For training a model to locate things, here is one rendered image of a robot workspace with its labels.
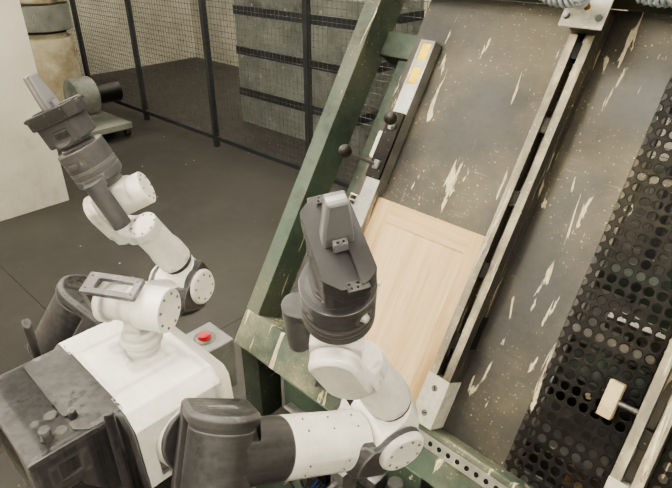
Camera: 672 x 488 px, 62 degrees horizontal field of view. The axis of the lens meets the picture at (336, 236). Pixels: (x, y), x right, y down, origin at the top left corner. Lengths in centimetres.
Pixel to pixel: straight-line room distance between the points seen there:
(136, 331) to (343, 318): 38
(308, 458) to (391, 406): 14
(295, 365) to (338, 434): 85
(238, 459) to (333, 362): 18
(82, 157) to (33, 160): 393
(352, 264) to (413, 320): 98
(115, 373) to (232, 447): 23
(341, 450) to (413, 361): 69
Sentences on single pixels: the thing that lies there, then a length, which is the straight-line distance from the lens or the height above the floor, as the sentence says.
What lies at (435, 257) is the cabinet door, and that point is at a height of 122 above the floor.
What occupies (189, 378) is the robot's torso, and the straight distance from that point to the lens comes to 86.
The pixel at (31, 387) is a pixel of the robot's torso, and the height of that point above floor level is 141.
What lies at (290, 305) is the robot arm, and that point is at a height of 158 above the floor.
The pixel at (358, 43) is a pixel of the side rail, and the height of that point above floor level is 167.
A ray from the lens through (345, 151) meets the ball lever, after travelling 156.
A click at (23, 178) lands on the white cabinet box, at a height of 29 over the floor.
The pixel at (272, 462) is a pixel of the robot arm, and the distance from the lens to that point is 79.
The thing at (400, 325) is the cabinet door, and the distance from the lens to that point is 153.
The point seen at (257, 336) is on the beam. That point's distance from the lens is 180.
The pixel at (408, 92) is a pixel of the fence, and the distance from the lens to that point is 165.
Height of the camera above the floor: 197
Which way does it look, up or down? 29 degrees down
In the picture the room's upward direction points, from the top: straight up
